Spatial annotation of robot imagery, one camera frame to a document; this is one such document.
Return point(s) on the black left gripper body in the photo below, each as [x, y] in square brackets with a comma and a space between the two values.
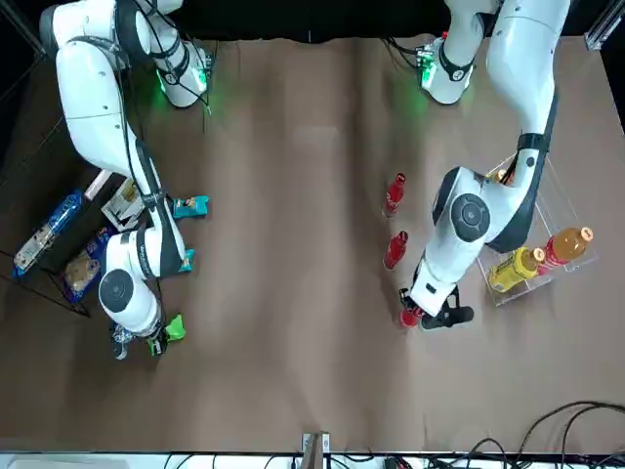
[449, 316]

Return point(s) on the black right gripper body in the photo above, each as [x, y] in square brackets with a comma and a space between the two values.
[157, 346]

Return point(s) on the red cola bottle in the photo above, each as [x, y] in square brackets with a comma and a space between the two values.
[411, 318]
[393, 195]
[395, 251]

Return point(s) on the green chips packet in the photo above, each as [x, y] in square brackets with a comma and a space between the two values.
[176, 326]

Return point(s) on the teal chips packet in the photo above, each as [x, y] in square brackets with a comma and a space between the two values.
[190, 207]
[188, 264]

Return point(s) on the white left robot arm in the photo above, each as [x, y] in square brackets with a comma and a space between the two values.
[522, 73]

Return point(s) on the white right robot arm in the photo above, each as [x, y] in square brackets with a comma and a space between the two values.
[88, 88]

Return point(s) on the clear acrylic shelf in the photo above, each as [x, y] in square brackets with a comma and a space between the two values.
[561, 205]

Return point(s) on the yellow drink bottle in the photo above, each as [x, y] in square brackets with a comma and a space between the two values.
[515, 268]
[502, 176]

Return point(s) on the blue cookie bag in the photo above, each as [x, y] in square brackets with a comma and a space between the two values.
[85, 268]

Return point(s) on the orange drink bottle red label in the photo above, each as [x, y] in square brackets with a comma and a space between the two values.
[566, 246]

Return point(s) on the white snack packet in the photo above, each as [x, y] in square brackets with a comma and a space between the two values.
[122, 205]

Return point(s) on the long blue biscuit packet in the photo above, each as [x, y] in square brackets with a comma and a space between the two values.
[49, 234]

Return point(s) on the white label strip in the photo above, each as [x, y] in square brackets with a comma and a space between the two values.
[97, 183]

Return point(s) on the aluminium camera post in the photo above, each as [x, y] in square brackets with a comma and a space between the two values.
[315, 447]

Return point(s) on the aluminium frame profile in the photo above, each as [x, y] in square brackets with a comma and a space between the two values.
[603, 27]

